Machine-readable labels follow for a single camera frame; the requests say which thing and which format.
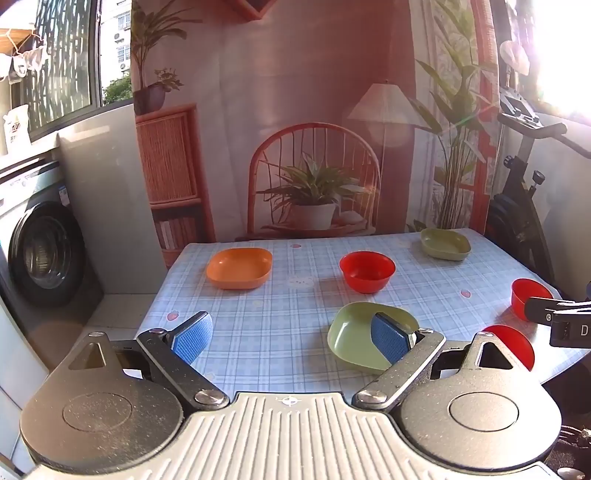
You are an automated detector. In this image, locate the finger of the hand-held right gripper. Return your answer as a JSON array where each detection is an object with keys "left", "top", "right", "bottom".
[{"left": 525, "top": 296, "right": 591, "bottom": 325}]

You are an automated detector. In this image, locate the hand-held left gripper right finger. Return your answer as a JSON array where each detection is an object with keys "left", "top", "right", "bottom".
[{"left": 352, "top": 312, "right": 527, "bottom": 411}]

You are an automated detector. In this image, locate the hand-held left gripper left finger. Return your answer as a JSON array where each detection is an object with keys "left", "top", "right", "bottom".
[{"left": 68, "top": 311, "right": 230, "bottom": 412}]

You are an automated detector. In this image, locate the light green plate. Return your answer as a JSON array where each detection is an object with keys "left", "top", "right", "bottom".
[{"left": 327, "top": 302, "right": 420, "bottom": 373}]

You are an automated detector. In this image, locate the blue plaid tablecloth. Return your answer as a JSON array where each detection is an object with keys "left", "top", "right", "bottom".
[{"left": 134, "top": 228, "right": 591, "bottom": 403}]

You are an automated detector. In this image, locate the orange plate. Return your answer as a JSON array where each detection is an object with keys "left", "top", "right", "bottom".
[{"left": 206, "top": 248, "right": 273, "bottom": 291}]

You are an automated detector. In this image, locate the black exercise bike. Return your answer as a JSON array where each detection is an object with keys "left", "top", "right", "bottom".
[{"left": 487, "top": 90, "right": 591, "bottom": 301}]

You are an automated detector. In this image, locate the olive green plate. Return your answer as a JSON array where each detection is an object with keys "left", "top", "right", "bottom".
[{"left": 420, "top": 227, "right": 472, "bottom": 262}]

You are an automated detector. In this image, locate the grey washing machine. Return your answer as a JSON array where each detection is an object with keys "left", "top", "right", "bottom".
[{"left": 0, "top": 156, "right": 105, "bottom": 370}]

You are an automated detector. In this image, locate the white hanging cloth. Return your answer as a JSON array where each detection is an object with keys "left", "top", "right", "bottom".
[{"left": 500, "top": 39, "right": 533, "bottom": 75}]

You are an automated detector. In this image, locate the white bag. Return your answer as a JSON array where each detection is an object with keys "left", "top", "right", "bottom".
[{"left": 2, "top": 104, "right": 33, "bottom": 156}]

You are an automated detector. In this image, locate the printed backdrop cloth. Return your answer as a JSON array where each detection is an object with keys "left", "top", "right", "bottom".
[{"left": 130, "top": 0, "right": 502, "bottom": 271}]

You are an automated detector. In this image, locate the window with lattice grille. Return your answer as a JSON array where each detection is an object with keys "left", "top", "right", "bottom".
[{"left": 0, "top": 0, "right": 134, "bottom": 141}]

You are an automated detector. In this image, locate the hanging laundry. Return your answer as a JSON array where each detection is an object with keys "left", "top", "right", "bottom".
[{"left": 0, "top": 42, "right": 51, "bottom": 85}]

